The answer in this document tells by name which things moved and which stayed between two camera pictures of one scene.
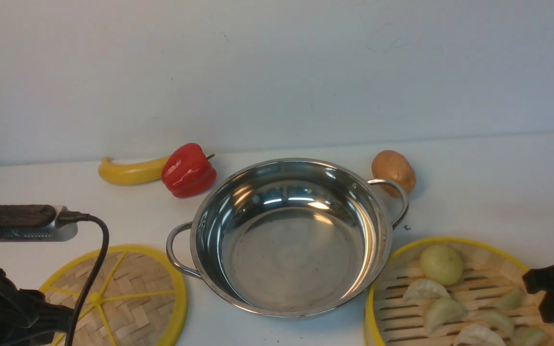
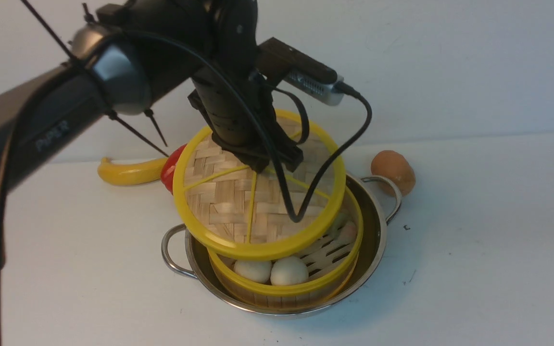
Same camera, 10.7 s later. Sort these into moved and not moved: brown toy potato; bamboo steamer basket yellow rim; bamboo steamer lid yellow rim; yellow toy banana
Moved: bamboo steamer lid yellow rim; bamboo steamer basket yellow rim
Not moved: brown toy potato; yellow toy banana
